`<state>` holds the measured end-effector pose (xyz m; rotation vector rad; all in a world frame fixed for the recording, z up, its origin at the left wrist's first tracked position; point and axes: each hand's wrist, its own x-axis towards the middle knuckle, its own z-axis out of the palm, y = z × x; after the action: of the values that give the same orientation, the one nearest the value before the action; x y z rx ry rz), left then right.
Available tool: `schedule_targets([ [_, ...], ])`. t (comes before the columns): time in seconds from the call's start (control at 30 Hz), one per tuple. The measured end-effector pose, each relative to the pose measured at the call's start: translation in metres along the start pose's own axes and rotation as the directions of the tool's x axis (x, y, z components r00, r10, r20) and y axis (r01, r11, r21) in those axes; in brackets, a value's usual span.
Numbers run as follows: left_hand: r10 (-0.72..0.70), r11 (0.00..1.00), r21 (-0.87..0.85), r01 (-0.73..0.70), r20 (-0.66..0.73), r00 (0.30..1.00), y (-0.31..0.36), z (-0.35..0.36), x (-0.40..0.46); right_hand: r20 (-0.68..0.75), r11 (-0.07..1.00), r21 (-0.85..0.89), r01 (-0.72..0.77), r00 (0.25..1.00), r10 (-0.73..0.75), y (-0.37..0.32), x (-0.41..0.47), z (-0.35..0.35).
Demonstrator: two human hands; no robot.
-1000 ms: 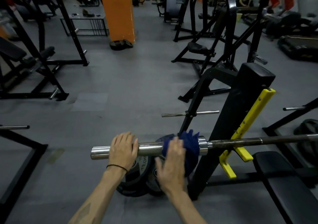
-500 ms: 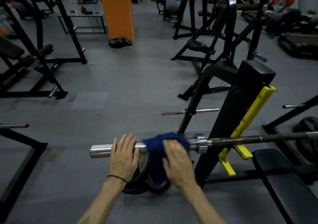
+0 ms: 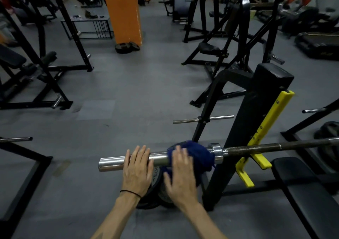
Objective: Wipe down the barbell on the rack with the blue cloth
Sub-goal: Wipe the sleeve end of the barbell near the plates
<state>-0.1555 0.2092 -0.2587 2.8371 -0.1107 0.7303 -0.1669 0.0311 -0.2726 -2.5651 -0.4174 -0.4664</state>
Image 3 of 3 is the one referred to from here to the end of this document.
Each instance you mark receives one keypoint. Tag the person's left hand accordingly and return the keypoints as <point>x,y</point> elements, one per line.
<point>137,172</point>

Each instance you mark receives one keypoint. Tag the person's right hand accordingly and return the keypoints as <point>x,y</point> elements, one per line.
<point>182,185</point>

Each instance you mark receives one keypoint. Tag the steel barbell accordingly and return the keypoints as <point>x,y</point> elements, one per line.
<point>111,164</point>

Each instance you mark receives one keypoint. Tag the blue cleaning cloth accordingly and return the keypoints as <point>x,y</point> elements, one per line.
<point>198,154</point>

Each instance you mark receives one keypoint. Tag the person's left forearm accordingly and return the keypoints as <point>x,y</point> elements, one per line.
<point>116,220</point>

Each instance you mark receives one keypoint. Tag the black grip-hole weight plate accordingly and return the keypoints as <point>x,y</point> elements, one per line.
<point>163,197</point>

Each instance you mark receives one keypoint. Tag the black weight plate white lettering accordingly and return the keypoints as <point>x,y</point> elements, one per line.
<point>153,196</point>

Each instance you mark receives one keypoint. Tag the black bench press rack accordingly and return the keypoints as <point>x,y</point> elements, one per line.
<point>259,106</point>

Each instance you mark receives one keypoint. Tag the yellow bar hook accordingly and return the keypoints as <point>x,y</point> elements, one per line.
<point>272,114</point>

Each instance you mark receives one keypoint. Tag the small black weight plate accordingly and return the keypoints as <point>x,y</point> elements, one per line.
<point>135,46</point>
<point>122,48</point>

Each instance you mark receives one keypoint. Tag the black squat rack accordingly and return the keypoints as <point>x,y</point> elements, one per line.
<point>76,34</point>

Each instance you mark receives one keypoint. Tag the large black weight plate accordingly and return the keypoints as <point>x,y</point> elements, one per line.
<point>328,132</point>

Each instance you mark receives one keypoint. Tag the wide orange pillar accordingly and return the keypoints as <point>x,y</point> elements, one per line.
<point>121,10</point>

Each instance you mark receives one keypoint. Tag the black and red lever machine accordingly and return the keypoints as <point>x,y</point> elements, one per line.
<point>243,34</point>

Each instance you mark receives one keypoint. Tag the black incline bench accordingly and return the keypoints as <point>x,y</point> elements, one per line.
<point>12,58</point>

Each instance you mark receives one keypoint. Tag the pale bucket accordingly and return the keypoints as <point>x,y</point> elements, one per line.
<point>253,14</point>

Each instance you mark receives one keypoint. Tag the black rack base frame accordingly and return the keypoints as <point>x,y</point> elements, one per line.
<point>31,154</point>

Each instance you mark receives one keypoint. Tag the black plate-loaded machine frame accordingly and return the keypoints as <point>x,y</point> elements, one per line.
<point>202,16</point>

